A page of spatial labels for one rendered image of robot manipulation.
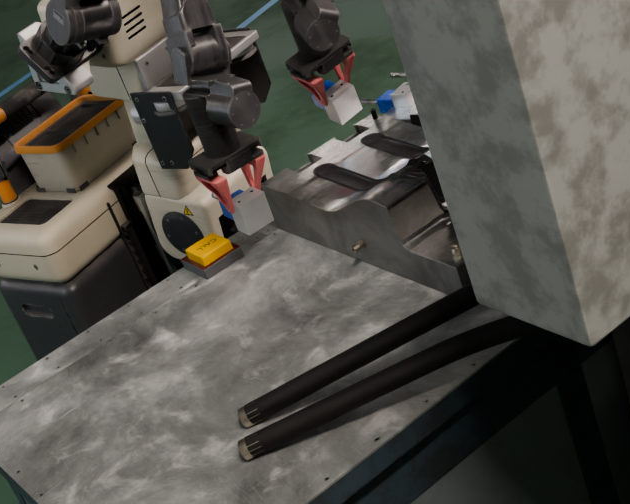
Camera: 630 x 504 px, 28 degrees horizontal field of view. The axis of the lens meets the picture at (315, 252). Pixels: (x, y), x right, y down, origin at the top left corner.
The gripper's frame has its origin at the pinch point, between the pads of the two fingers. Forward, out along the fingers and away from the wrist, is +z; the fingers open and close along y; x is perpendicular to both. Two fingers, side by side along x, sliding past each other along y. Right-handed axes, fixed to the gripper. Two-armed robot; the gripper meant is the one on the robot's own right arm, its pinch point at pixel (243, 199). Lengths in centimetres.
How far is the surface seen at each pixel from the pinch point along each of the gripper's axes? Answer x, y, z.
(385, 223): -22.0, 10.2, 4.7
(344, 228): -9.6, 10.2, 8.9
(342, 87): 9.9, 29.7, -3.0
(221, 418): -24.3, -26.3, 14.7
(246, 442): -36.1, -28.6, 11.7
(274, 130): 225, 125, 98
